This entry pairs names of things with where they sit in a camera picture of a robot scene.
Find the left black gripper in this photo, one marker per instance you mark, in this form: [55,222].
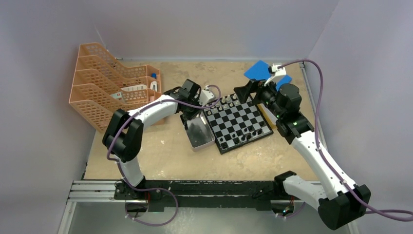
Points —
[189,115]

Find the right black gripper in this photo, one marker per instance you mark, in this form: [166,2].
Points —
[244,92]

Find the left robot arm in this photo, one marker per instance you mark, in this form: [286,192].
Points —
[123,136]

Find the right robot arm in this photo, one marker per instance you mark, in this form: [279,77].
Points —
[338,199]

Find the black white chess board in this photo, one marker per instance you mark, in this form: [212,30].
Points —
[230,120]

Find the blue notebook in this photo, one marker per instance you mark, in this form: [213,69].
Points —
[259,71]

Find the white stapler in rack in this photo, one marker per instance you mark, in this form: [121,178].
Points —
[154,85]

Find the silver metal tin tray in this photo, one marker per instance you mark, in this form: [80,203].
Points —
[198,132]

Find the white label box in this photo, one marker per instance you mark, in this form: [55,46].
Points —
[134,88]

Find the orange plastic file rack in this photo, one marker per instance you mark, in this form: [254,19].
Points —
[96,88]

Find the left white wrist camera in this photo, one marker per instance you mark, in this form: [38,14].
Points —
[205,97]

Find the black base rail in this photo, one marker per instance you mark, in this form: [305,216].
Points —
[160,194]

